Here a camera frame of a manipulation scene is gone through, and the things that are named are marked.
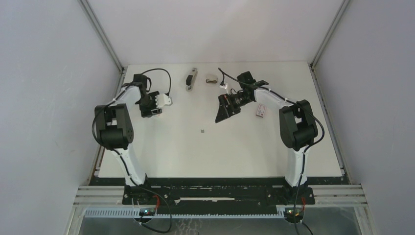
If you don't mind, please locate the closed red staple box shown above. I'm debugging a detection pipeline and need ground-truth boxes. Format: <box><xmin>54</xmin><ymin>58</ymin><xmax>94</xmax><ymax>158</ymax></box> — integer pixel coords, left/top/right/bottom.
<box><xmin>255</xmin><ymin>104</ymin><xmax>267</xmax><ymax>118</ymax></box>

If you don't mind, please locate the right controller board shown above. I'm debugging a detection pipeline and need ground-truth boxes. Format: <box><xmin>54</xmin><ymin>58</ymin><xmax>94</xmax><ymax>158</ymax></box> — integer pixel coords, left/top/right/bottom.
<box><xmin>284</xmin><ymin>208</ymin><xmax>304</xmax><ymax>224</ymax></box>

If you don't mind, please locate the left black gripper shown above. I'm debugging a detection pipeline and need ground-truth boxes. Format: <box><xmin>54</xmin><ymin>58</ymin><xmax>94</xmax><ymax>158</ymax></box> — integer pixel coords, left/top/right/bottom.
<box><xmin>137</xmin><ymin>91</ymin><xmax>162</xmax><ymax>118</ymax></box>

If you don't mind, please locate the black camera cable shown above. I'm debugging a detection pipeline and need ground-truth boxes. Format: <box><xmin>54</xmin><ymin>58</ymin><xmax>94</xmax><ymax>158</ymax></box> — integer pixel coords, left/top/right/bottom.
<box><xmin>91</xmin><ymin>68</ymin><xmax>172</xmax><ymax>234</ymax></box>
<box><xmin>218</xmin><ymin>67</ymin><xmax>325</xmax><ymax>235</ymax></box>

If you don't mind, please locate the controller board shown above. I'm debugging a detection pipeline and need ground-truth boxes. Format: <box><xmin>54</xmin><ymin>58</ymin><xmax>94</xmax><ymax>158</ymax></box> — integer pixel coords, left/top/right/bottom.
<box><xmin>284</xmin><ymin>208</ymin><xmax>304</xmax><ymax>224</ymax></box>
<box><xmin>139</xmin><ymin>209</ymin><xmax>156</xmax><ymax>216</ymax></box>

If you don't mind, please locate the left aluminium frame post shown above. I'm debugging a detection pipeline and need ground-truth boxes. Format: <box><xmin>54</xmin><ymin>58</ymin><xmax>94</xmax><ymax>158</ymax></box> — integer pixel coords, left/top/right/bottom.
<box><xmin>78</xmin><ymin>0</ymin><xmax>124</xmax><ymax>94</ymax></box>

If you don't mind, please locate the right aluminium frame post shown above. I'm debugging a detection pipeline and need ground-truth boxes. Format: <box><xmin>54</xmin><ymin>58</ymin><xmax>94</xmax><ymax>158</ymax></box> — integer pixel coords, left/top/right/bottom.
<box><xmin>309</xmin><ymin>0</ymin><xmax>352</xmax><ymax>76</ymax></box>

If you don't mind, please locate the aluminium frame post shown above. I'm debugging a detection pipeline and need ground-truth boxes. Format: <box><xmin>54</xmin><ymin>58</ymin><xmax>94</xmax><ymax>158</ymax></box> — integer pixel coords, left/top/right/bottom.
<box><xmin>309</xmin><ymin>0</ymin><xmax>352</xmax><ymax>76</ymax></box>
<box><xmin>78</xmin><ymin>0</ymin><xmax>124</xmax><ymax>94</ymax></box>

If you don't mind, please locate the left black camera cable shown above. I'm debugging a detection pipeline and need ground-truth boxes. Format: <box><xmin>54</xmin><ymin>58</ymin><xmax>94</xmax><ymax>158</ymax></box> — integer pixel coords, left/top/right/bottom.
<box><xmin>91</xmin><ymin>68</ymin><xmax>172</xmax><ymax>234</ymax></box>

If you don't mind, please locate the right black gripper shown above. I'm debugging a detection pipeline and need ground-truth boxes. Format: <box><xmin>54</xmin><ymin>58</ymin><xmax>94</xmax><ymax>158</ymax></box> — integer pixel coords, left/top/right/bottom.
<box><xmin>216</xmin><ymin>92</ymin><xmax>253</xmax><ymax>122</ymax></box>

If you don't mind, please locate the white cable duct rail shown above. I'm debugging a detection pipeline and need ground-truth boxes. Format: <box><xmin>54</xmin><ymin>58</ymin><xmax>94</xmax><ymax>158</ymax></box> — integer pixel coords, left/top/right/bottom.
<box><xmin>84</xmin><ymin>207</ymin><xmax>286</xmax><ymax>218</ymax></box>

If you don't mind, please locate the small beige stapler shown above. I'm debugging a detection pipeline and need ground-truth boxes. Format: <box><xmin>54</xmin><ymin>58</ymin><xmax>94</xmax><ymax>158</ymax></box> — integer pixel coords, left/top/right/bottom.
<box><xmin>206</xmin><ymin>74</ymin><xmax>218</xmax><ymax>84</ymax></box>

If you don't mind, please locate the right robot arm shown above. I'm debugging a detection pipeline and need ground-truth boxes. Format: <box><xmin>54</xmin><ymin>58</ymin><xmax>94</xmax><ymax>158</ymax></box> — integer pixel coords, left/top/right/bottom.
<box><xmin>215</xmin><ymin>71</ymin><xmax>325</xmax><ymax>204</ymax></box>

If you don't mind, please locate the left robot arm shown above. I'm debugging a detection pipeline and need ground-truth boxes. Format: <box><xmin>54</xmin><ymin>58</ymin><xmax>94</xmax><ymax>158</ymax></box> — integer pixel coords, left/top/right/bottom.
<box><xmin>92</xmin><ymin>73</ymin><xmax>162</xmax><ymax>187</ymax></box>

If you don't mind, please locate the right black camera cable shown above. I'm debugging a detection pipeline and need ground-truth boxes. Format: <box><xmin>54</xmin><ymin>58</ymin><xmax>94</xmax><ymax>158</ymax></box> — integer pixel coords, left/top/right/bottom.
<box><xmin>218</xmin><ymin>67</ymin><xmax>325</xmax><ymax>235</ymax></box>

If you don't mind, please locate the grey black long stapler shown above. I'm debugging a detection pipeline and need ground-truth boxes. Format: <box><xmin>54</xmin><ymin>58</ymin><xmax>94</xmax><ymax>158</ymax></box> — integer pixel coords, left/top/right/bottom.
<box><xmin>185</xmin><ymin>68</ymin><xmax>198</xmax><ymax>92</ymax></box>

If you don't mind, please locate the left controller board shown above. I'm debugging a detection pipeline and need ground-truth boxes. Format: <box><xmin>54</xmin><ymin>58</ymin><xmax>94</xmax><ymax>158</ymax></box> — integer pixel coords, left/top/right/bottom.
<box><xmin>139</xmin><ymin>209</ymin><xmax>156</xmax><ymax>216</ymax></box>

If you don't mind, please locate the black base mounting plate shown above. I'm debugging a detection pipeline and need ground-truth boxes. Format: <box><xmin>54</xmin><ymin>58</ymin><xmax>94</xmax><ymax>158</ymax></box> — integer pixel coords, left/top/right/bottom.
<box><xmin>76</xmin><ymin>176</ymin><xmax>349</xmax><ymax>215</ymax></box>

